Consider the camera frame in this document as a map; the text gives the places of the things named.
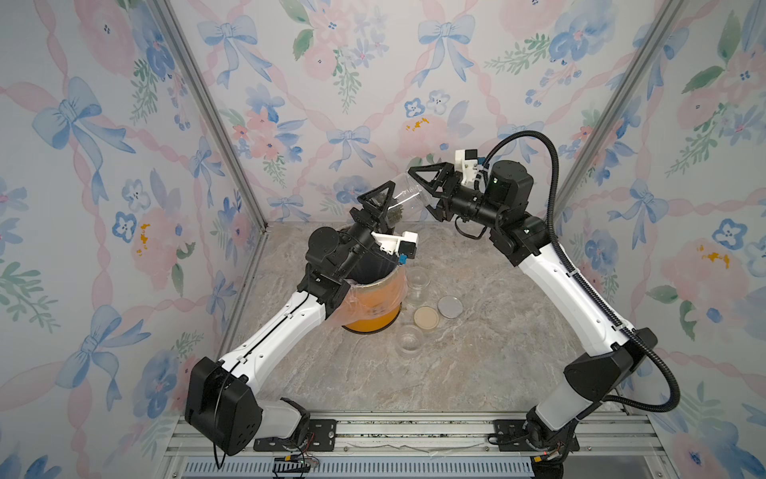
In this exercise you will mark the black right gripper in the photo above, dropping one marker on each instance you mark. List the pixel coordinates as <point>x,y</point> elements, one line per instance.
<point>450,196</point>

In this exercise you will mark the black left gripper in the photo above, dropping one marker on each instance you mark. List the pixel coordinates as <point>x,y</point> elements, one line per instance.
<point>362,225</point>

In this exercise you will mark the grey metal jar lid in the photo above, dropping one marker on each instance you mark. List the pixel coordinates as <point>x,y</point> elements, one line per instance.
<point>450,307</point>

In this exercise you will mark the beige jar lid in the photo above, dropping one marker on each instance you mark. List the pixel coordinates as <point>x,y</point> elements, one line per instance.
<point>426,318</point>

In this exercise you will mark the glass jar with tea leaves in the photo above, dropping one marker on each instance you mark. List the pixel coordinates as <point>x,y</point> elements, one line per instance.
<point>418,282</point>

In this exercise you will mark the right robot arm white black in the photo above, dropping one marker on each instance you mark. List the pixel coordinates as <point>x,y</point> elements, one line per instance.
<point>501,208</point>

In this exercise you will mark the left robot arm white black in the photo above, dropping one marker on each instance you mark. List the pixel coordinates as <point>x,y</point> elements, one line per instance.
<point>222,401</point>

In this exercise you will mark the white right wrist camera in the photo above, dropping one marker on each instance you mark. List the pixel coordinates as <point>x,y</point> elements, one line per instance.
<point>471,167</point>

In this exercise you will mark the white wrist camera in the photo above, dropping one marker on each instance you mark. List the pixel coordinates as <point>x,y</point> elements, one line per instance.
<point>471,167</point>
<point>403,247</point>

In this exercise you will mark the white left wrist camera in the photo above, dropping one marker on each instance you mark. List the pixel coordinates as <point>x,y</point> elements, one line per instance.
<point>403,247</point>

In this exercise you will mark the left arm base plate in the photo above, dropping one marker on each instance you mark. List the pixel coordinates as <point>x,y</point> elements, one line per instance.
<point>312,435</point>

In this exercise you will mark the aluminium frame rail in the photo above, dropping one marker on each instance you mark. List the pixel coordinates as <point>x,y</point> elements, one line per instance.
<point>431,445</point>

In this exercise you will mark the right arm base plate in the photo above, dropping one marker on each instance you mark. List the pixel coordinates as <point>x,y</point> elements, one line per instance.
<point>517,435</point>

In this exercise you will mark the left aluminium corner post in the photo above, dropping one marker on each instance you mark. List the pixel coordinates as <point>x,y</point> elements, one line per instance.
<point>179,46</point>

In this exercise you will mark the aluminium corner post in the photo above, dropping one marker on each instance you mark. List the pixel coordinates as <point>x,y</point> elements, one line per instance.
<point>179,46</point>
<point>656,35</point>

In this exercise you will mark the right aluminium corner post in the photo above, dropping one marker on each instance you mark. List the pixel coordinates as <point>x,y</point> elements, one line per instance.
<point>656,35</point>

